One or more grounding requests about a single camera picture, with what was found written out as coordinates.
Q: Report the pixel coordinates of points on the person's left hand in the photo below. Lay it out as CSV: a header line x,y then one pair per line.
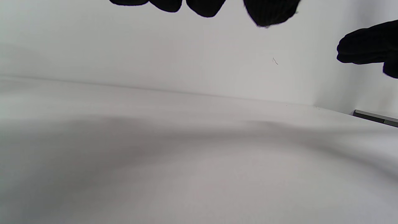
x,y
270,12

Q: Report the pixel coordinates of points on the grey flat bar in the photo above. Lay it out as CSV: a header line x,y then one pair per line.
x,y
376,117

